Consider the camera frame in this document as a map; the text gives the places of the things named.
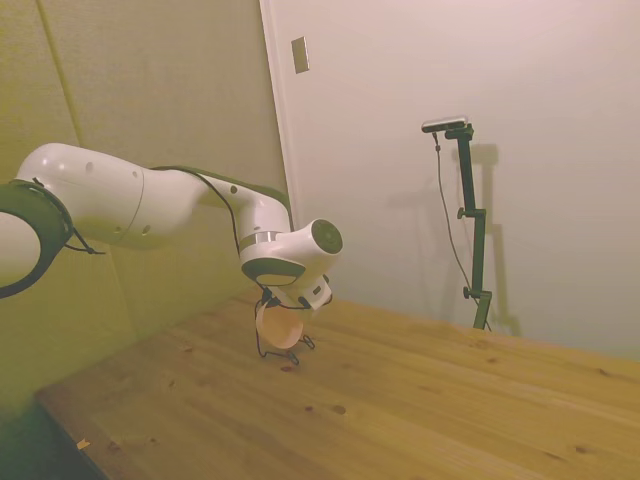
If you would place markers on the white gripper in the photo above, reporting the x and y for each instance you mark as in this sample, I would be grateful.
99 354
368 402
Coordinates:
317 292

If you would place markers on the pink plastic bowl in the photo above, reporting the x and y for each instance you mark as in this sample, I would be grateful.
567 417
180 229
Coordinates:
282 327

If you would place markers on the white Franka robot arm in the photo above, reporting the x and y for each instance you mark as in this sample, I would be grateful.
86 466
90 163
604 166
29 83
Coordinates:
125 200

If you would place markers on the black jointed camera stand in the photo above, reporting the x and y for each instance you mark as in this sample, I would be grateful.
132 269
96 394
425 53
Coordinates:
474 225

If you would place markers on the grey bar camera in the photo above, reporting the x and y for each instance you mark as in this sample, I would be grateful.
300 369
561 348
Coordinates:
445 123

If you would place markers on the grey wall switch plate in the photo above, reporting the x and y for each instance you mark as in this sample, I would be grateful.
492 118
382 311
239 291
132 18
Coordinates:
300 55

